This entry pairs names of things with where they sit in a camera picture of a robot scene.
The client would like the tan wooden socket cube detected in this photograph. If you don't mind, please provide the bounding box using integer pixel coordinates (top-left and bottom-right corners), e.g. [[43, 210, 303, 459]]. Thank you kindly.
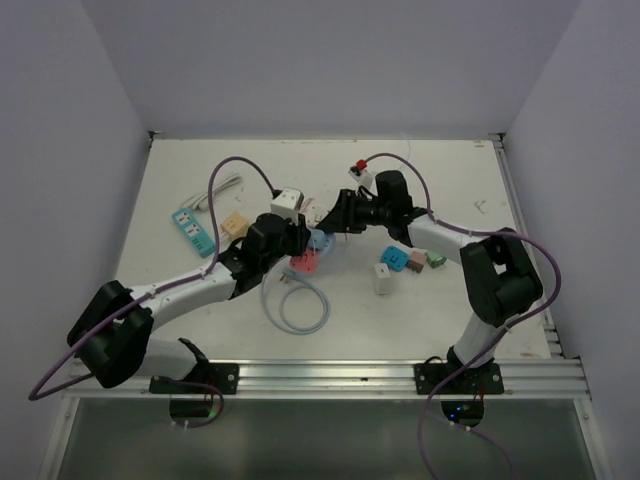
[[220, 212, 249, 241]]

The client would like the right side aluminium rail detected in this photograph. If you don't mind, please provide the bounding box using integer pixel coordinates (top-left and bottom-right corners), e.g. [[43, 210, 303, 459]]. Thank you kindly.
[[490, 133, 563, 360]]

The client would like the white charger plug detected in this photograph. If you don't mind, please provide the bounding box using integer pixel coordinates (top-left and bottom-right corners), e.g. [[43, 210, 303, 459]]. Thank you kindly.
[[373, 263, 393, 296]]

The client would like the light blue round socket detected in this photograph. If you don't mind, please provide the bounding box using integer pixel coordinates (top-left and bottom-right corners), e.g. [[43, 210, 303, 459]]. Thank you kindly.
[[307, 228, 336, 263]]

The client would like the aluminium front rail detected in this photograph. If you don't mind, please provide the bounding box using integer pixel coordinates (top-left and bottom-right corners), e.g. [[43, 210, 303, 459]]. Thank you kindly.
[[62, 358, 591, 401]]

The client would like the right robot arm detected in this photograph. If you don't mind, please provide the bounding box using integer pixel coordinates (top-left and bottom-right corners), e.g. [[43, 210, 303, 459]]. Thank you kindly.
[[317, 170, 543, 393]]

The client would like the blue square adapter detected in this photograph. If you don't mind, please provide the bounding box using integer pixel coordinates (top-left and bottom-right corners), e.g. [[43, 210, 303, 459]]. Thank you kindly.
[[380, 245, 409, 272]]

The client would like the aluminium rail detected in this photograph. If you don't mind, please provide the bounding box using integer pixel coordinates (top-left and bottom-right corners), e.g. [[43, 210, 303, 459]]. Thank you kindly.
[[490, 133, 563, 360], [62, 358, 591, 401]]

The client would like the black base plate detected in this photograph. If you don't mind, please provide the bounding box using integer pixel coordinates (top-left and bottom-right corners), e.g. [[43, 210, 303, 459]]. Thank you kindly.
[[413, 355, 503, 397], [148, 362, 240, 395]]

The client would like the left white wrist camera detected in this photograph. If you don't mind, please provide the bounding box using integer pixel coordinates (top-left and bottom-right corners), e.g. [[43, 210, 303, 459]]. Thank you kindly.
[[271, 188, 304, 225]]

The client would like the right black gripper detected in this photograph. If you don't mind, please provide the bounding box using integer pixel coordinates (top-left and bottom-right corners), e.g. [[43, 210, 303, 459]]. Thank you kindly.
[[319, 190, 392, 235]]

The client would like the white power strip cord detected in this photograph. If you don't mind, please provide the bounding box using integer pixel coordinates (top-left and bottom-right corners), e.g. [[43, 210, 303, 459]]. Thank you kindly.
[[182, 172, 245, 211]]

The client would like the pink cube plug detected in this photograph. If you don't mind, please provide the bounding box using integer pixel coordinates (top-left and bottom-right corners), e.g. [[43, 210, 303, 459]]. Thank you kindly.
[[289, 249, 320, 275]]

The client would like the green plug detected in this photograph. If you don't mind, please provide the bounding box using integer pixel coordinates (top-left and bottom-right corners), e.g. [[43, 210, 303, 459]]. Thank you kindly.
[[425, 250, 447, 269]]

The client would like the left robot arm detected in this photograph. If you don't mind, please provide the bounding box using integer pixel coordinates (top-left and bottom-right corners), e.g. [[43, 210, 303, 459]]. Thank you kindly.
[[67, 213, 311, 393]]

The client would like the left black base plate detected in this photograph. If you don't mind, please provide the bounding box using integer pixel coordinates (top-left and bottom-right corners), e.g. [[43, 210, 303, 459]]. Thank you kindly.
[[148, 362, 240, 395]]

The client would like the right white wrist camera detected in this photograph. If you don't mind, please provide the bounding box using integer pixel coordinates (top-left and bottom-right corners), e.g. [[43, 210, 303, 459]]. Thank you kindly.
[[348, 159, 374, 189]]

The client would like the teal power strip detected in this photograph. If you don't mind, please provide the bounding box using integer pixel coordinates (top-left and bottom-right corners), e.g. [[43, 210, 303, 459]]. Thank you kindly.
[[172, 208, 216, 258]]

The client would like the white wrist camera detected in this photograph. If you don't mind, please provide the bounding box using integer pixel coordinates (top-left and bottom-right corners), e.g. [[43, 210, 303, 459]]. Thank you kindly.
[[348, 159, 374, 189], [271, 188, 304, 225]]

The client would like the light blue cord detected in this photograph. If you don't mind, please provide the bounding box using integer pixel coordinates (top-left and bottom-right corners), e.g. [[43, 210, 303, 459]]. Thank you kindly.
[[260, 267, 331, 337]]

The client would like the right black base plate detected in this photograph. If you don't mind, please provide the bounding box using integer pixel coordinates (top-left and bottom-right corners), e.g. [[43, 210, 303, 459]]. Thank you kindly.
[[413, 355, 503, 397]]

